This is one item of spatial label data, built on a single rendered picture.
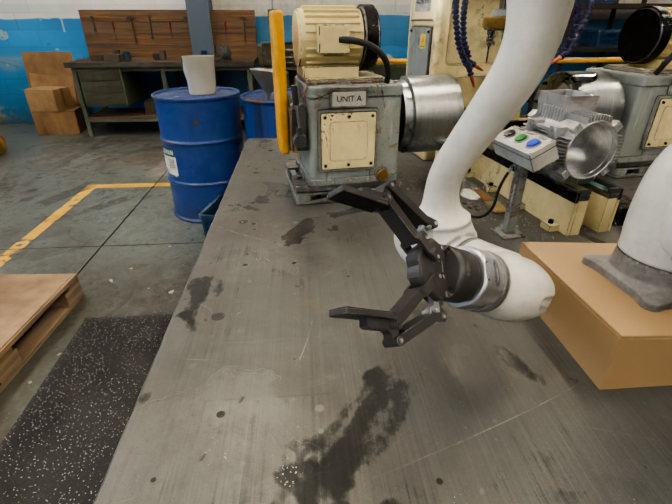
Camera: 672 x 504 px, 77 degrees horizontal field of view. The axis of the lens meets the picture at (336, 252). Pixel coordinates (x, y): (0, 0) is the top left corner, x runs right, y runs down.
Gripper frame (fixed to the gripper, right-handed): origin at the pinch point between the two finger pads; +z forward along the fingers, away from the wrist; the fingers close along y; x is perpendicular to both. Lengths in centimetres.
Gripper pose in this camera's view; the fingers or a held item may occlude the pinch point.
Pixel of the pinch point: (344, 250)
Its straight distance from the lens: 46.9
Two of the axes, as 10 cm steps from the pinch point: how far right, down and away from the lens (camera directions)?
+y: 0.2, 9.6, -3.0
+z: -7.8, -1.7, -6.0
